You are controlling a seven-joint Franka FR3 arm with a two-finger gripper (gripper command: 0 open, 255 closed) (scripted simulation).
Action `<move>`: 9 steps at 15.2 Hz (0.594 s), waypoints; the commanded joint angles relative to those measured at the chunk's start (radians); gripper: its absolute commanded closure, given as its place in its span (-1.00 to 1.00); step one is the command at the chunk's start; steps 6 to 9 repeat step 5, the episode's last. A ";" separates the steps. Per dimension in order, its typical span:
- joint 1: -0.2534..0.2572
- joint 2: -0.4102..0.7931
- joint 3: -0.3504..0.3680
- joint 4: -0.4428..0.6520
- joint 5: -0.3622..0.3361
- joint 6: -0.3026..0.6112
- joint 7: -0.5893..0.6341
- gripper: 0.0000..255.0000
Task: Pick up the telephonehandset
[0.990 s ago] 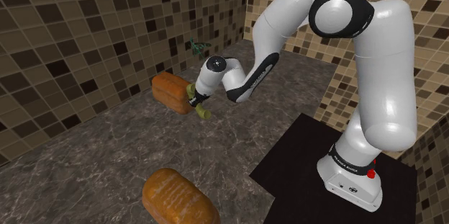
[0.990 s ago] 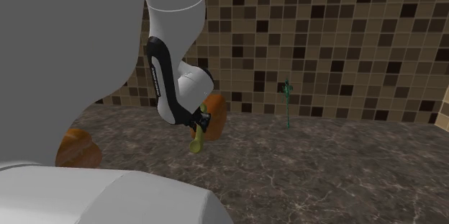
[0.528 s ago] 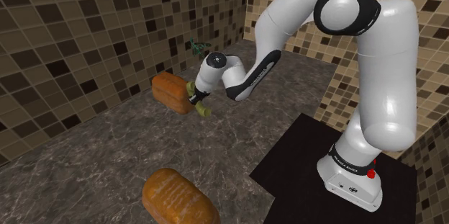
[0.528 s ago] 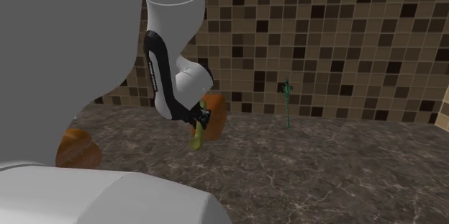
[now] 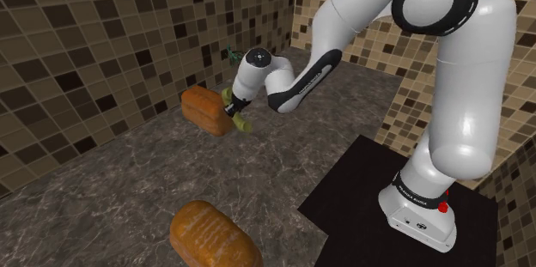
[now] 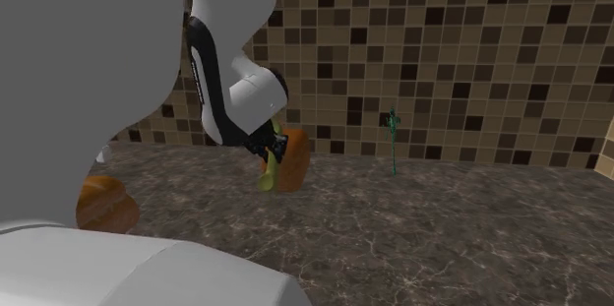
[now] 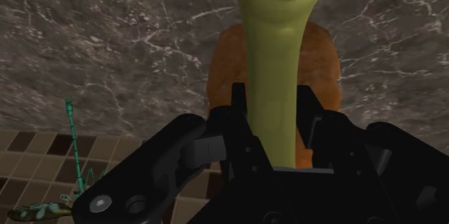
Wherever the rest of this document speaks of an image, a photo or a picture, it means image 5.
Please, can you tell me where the orange-brown rectangular bread loaf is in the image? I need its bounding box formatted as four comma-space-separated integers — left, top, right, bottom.
180, 85, 235, 138

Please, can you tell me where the rounded golden bread loaf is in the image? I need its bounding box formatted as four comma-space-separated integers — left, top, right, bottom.
168, 199, 265, 267

